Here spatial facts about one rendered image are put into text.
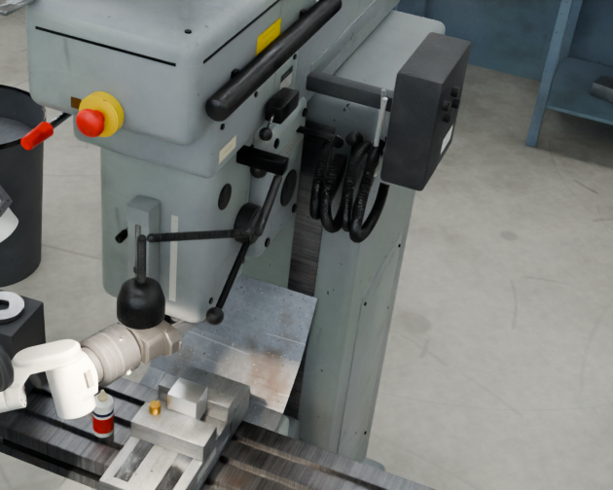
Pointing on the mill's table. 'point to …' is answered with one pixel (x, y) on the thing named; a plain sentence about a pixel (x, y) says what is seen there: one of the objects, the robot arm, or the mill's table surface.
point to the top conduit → (270, 60)
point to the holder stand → (12, 321)
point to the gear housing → (226, 136)
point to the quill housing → (116, 163)
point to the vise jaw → (174, 432)
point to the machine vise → (133, 473)
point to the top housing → (149, 55)
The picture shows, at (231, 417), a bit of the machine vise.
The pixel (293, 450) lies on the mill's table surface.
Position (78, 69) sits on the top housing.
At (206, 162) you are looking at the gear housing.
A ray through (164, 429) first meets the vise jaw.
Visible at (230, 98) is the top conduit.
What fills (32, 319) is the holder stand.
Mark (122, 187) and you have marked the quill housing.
